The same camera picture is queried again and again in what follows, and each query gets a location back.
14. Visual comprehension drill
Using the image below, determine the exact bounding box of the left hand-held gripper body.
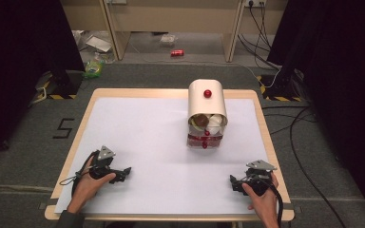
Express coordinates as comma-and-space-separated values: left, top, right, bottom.
89, 145, 122, 181

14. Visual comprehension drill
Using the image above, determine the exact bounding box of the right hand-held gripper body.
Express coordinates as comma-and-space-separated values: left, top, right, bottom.
241, 160, 278, 197

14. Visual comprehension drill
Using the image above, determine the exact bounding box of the brown green toy fruit half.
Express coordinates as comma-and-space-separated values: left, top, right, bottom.
189, 113, 211, 131

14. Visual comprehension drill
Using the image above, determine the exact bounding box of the person's right hand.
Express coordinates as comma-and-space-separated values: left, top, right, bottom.
241, 172, 280, 219

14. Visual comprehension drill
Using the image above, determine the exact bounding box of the person's left hand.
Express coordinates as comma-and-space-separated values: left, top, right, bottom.
70, 157, 117, 209

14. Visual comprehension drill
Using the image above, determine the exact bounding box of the white table mat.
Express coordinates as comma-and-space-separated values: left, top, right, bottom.
53, 96, 283, 217

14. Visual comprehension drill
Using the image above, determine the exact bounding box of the wooden table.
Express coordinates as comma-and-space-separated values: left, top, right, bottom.
44, 87, 296, 222

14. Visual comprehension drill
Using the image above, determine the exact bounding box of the white round item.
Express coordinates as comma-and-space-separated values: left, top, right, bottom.
208, 114, 226, 129

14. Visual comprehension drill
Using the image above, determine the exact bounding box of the black stand base hazard tape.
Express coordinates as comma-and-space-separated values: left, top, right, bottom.
31, 70, 84, 105
256, 73, 304, 103

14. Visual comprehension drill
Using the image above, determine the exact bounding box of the green plastic bag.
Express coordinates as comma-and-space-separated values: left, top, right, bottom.
83, 59, 106, 80

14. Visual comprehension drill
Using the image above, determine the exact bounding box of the white paper litter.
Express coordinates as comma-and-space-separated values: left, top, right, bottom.
72, 29, 115, 63

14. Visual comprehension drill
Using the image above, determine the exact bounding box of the black curtain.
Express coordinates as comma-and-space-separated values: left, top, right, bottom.
266, 0, 365, 226
0, 0, 86, 164

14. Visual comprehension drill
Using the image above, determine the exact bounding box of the clear plastic container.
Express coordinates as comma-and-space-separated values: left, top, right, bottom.
160, 33, 178, 48

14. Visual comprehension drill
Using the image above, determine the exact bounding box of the wooden desk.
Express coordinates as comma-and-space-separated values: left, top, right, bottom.
102, 0, 247, 64

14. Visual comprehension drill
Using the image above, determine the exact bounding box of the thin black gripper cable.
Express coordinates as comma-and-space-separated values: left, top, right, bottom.
58, 150, 98, 198

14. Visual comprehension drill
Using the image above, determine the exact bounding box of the thick black gripper cable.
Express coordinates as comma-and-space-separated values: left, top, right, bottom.
265, 179, 285, 228

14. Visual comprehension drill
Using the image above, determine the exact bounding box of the long black floor cable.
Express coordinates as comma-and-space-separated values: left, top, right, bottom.
260, 104, 348, 228

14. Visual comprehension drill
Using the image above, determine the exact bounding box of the bundle of black wall cables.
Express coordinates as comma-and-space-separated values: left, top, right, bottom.
237, 0, 282, 71

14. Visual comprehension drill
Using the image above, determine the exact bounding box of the white wall socket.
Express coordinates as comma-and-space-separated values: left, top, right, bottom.
244, 0, 267, 9

